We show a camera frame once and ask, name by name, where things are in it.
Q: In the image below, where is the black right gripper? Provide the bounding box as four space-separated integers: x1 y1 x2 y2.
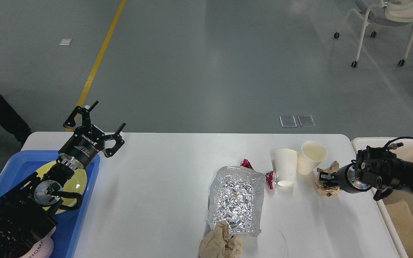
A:
318 164 363 194

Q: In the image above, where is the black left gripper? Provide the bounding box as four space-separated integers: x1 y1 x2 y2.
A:
58 101 126 169

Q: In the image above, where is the small brown paper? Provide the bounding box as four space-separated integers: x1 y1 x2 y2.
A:
315 161 341 197

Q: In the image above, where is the white paper cup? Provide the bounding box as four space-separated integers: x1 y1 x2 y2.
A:
296 140 328 175
274 148 298 187

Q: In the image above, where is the yellow plastic plate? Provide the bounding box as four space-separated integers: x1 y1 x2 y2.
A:
33 168 87 211

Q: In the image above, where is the pink ribbed mug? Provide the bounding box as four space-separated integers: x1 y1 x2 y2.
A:
20 227 56 258

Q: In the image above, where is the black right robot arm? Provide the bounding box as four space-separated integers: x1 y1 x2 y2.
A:
318 137 413 201

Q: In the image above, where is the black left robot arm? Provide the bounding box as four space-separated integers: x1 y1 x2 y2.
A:
0 101 126 258

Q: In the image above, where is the red foil wrapper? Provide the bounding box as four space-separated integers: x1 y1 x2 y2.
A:
240 159 277 190

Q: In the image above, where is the blue plastic tray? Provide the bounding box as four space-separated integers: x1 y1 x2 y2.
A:
0 150 100 258

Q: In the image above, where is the large crumpled foil bag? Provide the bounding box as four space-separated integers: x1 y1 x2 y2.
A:
207 166 266 237

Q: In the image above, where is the crumpled brown paper ball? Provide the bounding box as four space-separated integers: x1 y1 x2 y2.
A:
199 221 243 258

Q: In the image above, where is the white rolling chair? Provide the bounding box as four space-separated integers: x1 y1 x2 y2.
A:
334 0 413 68

